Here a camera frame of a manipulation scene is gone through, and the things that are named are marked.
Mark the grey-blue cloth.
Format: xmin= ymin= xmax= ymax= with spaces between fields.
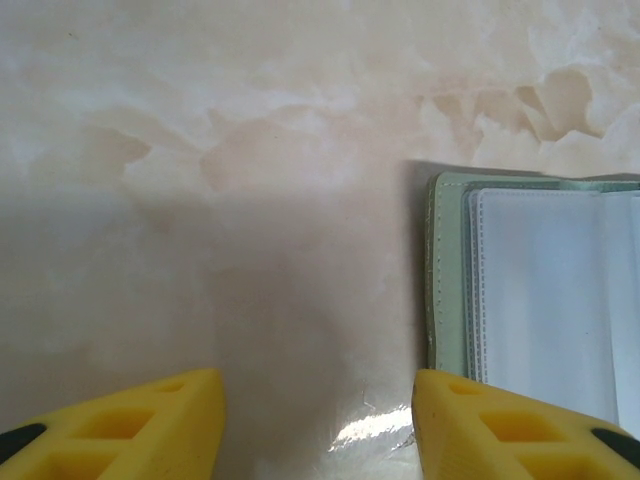
xmin=425 ymin=171 xmax=640 ymax=432

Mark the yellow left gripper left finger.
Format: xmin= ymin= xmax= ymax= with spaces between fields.
xmin=0 ymin=368 xmax=227 ymax=480

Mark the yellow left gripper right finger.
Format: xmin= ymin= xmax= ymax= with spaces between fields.
xmin=410 ymin=368 xmax=640 ymax=480

